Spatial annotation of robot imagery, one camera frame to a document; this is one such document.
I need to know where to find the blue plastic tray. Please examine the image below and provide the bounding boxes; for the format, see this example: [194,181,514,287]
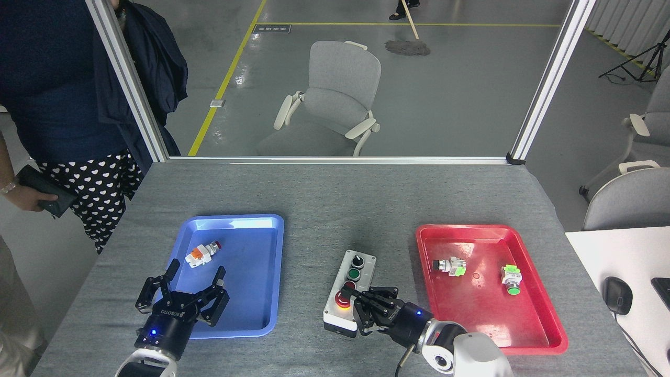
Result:
[147,214,285,340]

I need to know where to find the black tripod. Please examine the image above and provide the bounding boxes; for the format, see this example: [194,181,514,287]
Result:
[599,29,670,83]

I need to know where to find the grey floor mop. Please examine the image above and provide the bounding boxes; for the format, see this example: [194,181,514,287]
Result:
[385,3,431,57]

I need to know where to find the person's hand with bracelet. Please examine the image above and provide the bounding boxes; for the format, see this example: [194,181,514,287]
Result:
[13,185,59,212]

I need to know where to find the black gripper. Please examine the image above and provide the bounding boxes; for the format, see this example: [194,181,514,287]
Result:
[342,285,436,350]
[134,258,230,362]

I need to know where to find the grey three-button control box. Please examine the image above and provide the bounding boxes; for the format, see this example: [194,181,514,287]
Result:
[323,249,377,334]

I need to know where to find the silver aluminium post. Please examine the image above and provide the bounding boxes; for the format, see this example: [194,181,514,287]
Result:
[506,0,597,165]
[85,0,169,163]

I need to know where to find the black keyboard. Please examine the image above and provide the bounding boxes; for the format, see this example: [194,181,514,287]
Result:
[651,278,670,309]

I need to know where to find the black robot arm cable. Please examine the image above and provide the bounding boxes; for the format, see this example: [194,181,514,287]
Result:
[394,345,415,377]

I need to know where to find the grey chair white frame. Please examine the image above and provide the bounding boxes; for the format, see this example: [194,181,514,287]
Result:
[582,160,670,231]

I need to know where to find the black mouse cable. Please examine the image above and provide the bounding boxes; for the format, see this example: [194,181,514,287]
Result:
[613,313,666,377]

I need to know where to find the black wallet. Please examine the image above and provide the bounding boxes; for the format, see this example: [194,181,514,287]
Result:
[17,165,79,218]

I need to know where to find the white pleated curtain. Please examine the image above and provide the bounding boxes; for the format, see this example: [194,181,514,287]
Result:
[585,0,670,59]

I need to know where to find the black push button green block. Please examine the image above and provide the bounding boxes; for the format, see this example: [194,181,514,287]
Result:
[432,256,467,278]

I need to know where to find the red push button orange block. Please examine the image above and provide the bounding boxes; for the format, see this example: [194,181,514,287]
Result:
[185,241,222,269]

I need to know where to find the grey felt table cloth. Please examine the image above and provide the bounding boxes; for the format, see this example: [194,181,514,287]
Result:
[31,162,650,377]

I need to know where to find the grey office chair white armrests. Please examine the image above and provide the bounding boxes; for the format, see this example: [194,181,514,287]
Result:
[578,65,670,203]
[255,40,382,157]

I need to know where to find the white desk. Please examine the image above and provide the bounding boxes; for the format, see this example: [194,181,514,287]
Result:
[565,226,670,377]

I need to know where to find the silver aluminium rail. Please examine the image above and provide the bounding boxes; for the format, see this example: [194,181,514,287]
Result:
[152,156,516,166]

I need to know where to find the person with mop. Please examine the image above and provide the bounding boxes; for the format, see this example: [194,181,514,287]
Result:
[389,0,421,21]

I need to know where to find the red plastic tray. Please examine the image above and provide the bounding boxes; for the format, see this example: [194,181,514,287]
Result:
[416,224,569,356]

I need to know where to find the black computer mouse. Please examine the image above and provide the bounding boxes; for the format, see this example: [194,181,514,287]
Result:
[602,276,634,316]

